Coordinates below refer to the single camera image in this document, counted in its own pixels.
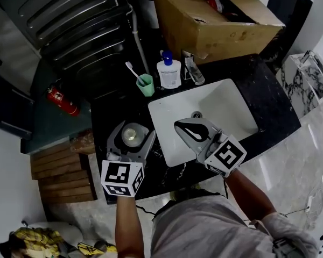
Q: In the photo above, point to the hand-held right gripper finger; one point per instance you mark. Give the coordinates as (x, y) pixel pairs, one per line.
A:
(204, 123)
(192, 144)

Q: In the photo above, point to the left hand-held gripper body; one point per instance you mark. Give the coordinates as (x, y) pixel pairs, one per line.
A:
(115, 173)

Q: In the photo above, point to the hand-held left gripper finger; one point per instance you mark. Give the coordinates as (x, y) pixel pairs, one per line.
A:
(112, 140)
(148, 145)

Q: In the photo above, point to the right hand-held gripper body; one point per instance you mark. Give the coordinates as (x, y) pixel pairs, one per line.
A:
(227, 154)

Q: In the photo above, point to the grey round bottle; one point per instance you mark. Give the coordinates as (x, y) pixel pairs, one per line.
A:
(131, 134)

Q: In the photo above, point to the person's left forearm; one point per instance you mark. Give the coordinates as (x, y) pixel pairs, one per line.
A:
(129, 224)

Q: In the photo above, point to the person's right forearm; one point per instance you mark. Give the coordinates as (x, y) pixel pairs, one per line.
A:
(247, 195)

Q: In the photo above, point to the metal sink drain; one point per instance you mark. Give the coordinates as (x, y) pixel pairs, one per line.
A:
(196, 114)

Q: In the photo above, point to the white sink basin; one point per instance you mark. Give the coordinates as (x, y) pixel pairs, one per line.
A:
(226, 101)

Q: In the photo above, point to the black sink counter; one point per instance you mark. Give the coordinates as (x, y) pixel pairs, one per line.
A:
(261, 90)

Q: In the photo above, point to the brown plastic bag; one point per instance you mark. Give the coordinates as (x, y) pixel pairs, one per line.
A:
(83, 142)

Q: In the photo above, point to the stack of wooden planks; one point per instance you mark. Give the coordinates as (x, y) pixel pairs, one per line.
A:
(62, 176)

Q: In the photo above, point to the chrome faucet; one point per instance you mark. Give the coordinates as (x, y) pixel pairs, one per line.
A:
(191, 68)

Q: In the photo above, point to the green cup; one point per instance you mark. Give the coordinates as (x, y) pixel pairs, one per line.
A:
(146, 86)

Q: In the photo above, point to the white pump dispenser blue cap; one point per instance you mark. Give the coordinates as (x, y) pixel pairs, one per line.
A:
(169, 74)

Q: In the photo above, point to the red fire extinguisher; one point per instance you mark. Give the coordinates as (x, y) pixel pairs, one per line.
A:
(63, 102)

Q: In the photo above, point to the white toothbrush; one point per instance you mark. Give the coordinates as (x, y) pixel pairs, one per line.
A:
(133, 71)

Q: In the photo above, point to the person's grey shirt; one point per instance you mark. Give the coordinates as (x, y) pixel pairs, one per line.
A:
(204, 230)

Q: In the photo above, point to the yellow black packet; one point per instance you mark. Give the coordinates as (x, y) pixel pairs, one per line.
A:
(92, 249)

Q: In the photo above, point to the large cardboard box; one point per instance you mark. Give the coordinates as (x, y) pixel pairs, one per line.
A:
(212, 34)

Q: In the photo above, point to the yellow checked cloth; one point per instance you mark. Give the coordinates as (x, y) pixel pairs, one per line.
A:
(35, 240)

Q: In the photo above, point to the dark grey washing machine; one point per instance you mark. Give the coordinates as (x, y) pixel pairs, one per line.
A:
(78, 36)

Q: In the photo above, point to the red can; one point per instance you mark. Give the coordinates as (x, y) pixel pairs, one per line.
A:
(214, 3)

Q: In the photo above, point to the grey cabinet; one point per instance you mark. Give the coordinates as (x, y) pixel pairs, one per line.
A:
(9, 50)

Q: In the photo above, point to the dark cabinet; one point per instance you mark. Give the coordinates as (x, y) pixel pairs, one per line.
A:
(288, 7)

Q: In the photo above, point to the white marble pedestal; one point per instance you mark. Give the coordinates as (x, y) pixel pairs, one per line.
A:
(301, 82)

